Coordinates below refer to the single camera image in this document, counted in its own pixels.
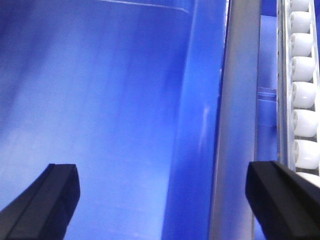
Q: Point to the white roller track strip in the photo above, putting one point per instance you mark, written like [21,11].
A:
[298,88]

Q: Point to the blue bin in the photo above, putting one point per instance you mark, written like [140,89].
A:
[266,149]
[128,91]

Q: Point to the blue lower middle bin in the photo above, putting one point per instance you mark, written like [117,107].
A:
[128,91]

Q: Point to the steel lane divider rail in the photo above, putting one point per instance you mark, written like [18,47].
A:
[231,216]

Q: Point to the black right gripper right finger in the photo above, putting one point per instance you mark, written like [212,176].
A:
[286,205]

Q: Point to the blue lower right bin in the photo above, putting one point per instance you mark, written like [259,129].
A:
[266,149]

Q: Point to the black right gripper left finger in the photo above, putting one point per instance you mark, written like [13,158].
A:
[44,210]

